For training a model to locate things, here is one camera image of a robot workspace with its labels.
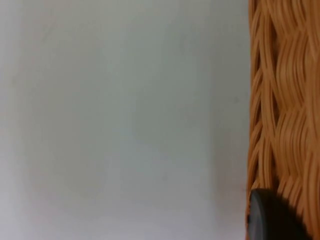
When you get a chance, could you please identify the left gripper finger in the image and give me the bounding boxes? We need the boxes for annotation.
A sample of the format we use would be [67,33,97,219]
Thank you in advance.
[247,188,316,240]

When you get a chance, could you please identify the pale brown wicker basket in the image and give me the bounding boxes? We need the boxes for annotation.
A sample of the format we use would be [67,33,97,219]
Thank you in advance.
[244,0,320,240]

